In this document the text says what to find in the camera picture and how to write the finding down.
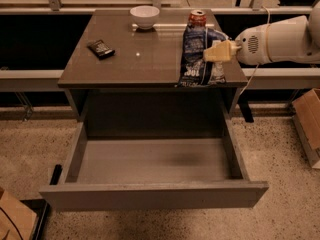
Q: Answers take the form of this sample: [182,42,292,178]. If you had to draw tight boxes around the black snack packet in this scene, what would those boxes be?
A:
[87,40,115,60]

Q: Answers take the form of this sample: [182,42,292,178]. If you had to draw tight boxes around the grey window rail bench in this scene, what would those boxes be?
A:
[0,70,63,92]

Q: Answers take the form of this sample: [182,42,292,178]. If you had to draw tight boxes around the cardboard box right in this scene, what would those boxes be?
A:
[293,88,320,169]

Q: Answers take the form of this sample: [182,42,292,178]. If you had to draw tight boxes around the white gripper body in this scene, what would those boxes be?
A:
[236,16,309,65]

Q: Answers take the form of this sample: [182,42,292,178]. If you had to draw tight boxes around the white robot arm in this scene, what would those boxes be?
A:
[203,4,320,65]

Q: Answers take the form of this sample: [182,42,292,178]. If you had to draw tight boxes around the blue chip bag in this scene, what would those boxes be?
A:
[178,24,228,87]

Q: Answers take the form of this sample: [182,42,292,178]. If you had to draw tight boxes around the cardboard box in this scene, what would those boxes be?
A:
[293,88,320,169]
[0,188,37,240]

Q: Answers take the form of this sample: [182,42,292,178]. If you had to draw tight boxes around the white cable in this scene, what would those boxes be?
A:
[239,5,272,97]

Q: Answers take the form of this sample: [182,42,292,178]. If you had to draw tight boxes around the cardboard box left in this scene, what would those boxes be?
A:
[0,188,37,240]

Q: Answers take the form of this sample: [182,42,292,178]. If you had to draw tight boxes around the white bowl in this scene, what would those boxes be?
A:
[130,5,160,29]

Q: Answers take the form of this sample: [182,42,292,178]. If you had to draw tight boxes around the black bar on floor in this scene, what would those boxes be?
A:
[50,164,62,185]

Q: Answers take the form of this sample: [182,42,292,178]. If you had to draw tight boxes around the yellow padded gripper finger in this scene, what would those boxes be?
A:
[203,40,241,62]

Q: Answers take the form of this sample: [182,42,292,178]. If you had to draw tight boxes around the orange soda can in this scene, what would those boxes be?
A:
[188,9,207,27]

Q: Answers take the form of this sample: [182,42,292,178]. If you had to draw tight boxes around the grey cabinet with glossy top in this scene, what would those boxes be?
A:
[58,10,247,139]

